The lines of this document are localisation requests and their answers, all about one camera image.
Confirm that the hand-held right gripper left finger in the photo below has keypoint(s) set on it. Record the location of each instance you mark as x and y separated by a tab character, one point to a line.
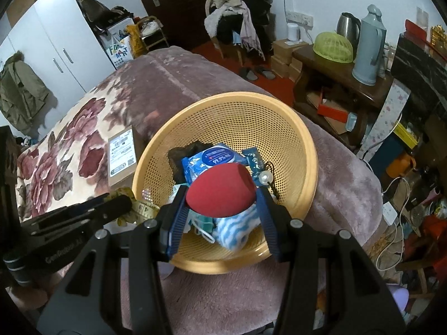
176	216

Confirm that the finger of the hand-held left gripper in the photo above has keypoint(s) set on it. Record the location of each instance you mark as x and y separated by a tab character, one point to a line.
63	216
111	207

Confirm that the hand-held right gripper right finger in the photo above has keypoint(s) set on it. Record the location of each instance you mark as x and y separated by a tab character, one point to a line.
269	223

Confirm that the green face mask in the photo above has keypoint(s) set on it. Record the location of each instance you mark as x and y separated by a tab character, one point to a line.
202	222

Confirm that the yellow measuring tape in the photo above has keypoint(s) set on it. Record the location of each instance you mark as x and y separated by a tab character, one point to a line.
141	211

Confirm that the blue white striped cloth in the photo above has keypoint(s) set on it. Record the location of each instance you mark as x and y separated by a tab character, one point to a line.
234	230

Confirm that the red sponge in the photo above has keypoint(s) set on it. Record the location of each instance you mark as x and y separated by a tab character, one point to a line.
220	188

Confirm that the small blue snack packet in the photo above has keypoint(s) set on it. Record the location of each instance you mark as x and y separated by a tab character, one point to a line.
253	160

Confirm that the blue wet wipes pack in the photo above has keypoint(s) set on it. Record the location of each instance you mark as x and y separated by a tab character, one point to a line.
213	157

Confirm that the yellow plastic basket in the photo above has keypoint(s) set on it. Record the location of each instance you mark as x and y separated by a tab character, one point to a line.
227	118

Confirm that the person's left hand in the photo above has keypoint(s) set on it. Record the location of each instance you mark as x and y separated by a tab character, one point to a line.
24	296

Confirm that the cardboard box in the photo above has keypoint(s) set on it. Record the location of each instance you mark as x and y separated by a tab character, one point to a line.
122	153
22	3

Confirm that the panda plush toy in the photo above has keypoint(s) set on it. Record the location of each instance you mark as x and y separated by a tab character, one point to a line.
24	142

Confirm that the white floor power strip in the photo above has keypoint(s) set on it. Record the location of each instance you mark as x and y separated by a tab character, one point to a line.
389	213

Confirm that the flat red box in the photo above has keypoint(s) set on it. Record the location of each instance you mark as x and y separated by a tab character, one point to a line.
331	113

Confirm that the olive jacket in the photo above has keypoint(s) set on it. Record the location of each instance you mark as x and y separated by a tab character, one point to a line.
17	90

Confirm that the orange container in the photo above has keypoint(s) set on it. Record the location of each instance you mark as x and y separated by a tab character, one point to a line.
400	165

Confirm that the floral fleece blanket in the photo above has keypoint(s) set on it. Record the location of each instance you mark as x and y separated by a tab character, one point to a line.
209	76

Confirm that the purple plastic item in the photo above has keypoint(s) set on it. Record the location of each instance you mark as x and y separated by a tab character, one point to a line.
398	296

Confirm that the grey slipper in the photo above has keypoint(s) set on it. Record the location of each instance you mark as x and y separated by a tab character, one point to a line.
266	72
248	74

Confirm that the floral patterned board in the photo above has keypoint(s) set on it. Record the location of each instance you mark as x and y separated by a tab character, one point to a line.
387	118

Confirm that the dark wooden table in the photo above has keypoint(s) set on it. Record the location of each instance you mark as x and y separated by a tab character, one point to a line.
335	73

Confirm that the yellow box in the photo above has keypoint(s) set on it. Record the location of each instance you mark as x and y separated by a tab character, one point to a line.
407	134

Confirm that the stack of small cardboard boxes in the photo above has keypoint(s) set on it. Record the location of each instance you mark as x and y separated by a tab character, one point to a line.
283	56

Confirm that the yellow plastic bag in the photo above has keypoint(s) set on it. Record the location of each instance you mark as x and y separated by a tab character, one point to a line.
134	40

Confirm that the wooden stool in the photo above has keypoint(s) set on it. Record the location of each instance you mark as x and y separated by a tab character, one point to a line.
155	38

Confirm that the green plastic basket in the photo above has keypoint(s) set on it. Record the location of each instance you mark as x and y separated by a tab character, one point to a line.
331	47

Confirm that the white cylindrical container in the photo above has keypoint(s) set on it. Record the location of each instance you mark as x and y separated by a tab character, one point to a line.
293	33

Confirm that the white wardrobe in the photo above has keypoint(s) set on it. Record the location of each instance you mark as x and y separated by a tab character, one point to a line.
52	24

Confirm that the grey thermos flask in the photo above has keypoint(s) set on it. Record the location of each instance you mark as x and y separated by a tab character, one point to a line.
368	52

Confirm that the brown handbag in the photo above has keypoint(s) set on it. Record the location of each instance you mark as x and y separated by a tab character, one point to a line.
92	10

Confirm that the dark wooden door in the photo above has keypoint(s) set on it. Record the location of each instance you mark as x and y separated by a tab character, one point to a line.
174	7

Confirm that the steel electric kettle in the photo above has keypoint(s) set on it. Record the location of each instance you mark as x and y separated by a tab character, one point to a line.
349	26

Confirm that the black marble cabinet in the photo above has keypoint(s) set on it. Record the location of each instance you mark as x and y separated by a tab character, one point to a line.
419	69

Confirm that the clothes pile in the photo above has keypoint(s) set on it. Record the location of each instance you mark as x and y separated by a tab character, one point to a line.
241	7

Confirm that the white wall power strip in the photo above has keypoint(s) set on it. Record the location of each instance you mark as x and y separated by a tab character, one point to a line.
300	17

